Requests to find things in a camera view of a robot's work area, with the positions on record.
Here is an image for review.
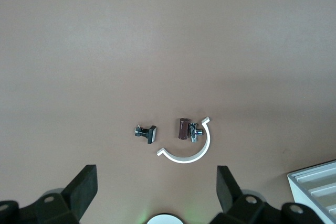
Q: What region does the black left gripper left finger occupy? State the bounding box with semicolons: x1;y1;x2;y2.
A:
0;164;99;224

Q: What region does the white half-ring pipe clamp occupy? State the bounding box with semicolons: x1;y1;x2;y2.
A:
156;116;212;164

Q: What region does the brown cylinder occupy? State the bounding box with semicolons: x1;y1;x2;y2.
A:
176;117;190;141

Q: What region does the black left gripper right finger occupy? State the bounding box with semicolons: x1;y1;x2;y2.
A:
209;165;324;224

